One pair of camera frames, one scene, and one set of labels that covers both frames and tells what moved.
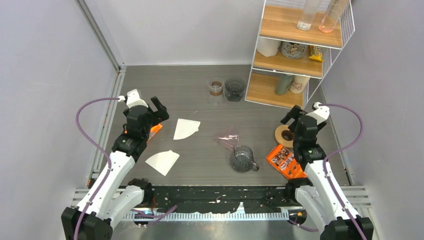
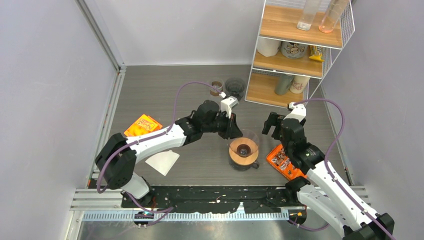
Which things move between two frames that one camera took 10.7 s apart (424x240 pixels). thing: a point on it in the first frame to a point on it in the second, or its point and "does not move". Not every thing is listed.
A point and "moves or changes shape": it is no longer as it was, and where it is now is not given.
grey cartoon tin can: [294, 50] does not move
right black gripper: [294, 114] to [274, 119]
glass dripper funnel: [230, 140] moves or changes shape
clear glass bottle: [309, 10] does not move
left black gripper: [161, 114] to [232, 130]
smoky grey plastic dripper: [234, 87] does not move
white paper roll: [268, 47] does not move
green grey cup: [283, 83] does not move
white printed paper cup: [298, 84] does not move
